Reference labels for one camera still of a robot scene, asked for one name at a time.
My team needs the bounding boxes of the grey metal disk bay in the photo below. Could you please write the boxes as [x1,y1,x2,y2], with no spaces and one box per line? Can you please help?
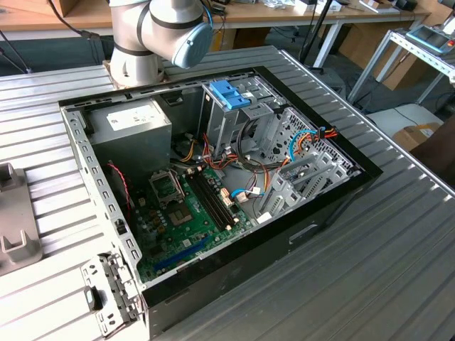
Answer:
[255,151,363,222]

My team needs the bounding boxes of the black RAM slot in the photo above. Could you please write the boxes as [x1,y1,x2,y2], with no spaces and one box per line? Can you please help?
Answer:
[186,173,228,231]
[195,170,236,225]

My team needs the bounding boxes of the grey metal drive cage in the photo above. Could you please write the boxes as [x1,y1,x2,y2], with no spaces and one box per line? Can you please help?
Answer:
[198,76,287,159]

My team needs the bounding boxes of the CPU socket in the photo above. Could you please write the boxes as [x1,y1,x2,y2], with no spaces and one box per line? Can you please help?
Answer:
[147,169,187,210]

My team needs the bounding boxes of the square chipset chip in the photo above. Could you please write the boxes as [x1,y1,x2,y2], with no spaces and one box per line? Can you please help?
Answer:
[168,207,196,228]

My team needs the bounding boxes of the green motherboard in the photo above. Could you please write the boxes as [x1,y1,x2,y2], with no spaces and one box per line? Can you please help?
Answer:
[133,166,257,284]

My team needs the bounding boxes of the black PC case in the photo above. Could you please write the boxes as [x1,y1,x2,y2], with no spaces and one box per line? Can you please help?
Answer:
[58,65,384,341]

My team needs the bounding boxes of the blue expansion slot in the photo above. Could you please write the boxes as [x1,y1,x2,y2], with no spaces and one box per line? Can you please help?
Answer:
[152,236,211,274]

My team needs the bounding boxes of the grey power supply unit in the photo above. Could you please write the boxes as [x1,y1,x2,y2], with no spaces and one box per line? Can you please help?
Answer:
[85,97,174,185]

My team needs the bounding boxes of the white side table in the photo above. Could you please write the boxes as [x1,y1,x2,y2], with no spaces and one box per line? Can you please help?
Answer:
[365,104,445,138]

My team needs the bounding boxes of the black tripod stand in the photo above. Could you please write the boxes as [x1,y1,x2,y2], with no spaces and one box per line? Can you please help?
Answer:
[298,0,337,74]

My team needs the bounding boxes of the black plastic latch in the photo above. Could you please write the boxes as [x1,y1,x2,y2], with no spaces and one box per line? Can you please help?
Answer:
[83,285,104,313]

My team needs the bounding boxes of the brown cardboard box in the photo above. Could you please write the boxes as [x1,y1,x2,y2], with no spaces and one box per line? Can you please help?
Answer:
[0,0,78,18]
[383,53,431,92]
[337,21,392,70]

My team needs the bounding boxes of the cardboard box white labels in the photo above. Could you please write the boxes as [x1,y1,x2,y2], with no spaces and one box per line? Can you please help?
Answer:
[392,122,445,152]

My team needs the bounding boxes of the person in dark shirt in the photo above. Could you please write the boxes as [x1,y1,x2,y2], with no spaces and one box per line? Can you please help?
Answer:
[410,117,455,185]

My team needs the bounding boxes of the grey parts rack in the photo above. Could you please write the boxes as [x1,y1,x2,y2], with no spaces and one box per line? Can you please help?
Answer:
[0,162,44,277]

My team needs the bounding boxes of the pale blue teach pendant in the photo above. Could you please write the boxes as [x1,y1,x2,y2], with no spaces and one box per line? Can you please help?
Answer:
[405,23,455,55]

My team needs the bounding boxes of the coloured wire bundle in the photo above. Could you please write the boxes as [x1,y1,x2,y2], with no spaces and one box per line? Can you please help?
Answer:
[200,133,291,195]

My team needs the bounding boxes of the blue wire white plug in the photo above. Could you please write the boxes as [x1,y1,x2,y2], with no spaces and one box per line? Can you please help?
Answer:
[230,188,267,204]

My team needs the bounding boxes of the yellow orange wire pair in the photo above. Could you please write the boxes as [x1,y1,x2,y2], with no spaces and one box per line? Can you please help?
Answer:
[180,137,199,163]

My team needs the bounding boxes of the blue plastic drive rail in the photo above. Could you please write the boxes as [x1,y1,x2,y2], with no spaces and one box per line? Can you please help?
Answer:
[208,80,252,112]

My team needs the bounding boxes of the blue data wire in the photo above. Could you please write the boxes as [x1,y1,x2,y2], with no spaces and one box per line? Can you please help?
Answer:
[288,129,321,163]

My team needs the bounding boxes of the red orange power wire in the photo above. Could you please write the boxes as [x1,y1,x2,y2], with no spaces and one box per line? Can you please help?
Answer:
[312,125,339,142]

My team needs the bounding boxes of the red black fan wire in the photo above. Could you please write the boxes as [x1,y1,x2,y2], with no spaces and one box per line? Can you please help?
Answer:
[107,162,132,211]

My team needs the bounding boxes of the wooden desk white frame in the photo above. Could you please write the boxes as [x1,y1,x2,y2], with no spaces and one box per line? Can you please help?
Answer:
[0,6,114,42]
[220,0,433,68]

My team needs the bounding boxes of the grey metal slot bracket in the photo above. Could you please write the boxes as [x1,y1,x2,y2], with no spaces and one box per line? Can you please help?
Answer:
[80,251,149,338]

